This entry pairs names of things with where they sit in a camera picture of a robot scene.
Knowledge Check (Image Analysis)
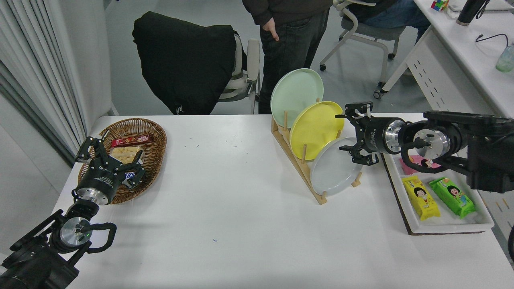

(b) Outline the white office chair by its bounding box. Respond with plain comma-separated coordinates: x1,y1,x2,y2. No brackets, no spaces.
219,31,261,115

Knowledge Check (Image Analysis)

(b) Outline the white curtain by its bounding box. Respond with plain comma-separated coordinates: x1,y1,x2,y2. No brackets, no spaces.
0,0,87,165

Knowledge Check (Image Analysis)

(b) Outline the white tray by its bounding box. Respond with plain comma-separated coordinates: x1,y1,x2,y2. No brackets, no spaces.
379,135,495,234

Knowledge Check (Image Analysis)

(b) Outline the standing person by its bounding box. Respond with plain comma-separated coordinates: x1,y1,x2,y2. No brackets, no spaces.
242,0,334,115

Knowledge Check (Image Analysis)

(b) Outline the wooden plate rack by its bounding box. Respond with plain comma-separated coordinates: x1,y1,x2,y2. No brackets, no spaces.
271,98,363,206

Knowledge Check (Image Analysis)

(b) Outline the grey office chair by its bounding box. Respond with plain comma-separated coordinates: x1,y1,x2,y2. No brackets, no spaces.
319,0,406,100

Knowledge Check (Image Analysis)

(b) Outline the pale green plate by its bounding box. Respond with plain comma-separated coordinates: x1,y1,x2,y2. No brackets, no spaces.
270,68,324,129

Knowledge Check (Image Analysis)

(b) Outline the yellow snack packet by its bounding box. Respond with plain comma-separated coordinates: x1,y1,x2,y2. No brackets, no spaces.
402,175,441,221

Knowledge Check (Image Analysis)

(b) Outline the black flask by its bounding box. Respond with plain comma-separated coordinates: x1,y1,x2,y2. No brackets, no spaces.
456,0,487,26

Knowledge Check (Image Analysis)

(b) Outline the grey plate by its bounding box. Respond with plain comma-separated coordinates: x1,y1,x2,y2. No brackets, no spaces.
310,137,364,197

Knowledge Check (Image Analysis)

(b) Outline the red snack bar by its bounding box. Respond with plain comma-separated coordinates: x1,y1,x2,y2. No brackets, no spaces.
111,134,154,148

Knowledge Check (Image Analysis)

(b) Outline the pink snack packet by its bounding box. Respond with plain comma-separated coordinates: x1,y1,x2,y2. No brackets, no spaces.
400,155,442,176

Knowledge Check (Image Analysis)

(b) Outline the seated person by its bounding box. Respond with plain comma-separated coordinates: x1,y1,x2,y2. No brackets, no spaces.
347,0,431,77

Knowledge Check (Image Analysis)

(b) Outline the thin black cable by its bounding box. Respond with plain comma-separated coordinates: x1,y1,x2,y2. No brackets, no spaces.
475,34,509,48

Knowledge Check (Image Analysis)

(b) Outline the yellow plate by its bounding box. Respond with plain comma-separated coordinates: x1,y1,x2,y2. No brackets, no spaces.
289,101,345,161

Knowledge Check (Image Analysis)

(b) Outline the clear bag of chips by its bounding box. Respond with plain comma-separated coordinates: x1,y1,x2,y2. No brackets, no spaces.
109,145,145,166

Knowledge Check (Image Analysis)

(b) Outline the green glass cup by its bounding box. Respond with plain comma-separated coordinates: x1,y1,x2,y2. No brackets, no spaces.
495,43,514,73

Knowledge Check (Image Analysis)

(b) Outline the black jacket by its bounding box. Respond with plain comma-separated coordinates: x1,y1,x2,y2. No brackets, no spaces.
132,12,237,116

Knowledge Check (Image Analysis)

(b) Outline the dark board under tray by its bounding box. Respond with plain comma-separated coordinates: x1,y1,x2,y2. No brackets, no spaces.
378,153,495,236

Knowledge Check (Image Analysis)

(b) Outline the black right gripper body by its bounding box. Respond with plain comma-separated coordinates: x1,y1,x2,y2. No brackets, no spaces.
359,116,393,155

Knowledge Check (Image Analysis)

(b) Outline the brown wicker basket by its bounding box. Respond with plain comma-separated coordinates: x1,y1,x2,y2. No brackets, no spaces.
78,118,167,205

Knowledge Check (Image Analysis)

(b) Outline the person's hand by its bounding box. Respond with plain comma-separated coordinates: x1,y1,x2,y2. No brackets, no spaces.
262,18,279,41

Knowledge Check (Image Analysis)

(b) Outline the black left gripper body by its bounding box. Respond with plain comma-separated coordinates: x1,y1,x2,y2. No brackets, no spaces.
78,158,123,197

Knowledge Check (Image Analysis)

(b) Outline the green snack packet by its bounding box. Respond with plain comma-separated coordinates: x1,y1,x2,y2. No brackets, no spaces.
429,177,476,220

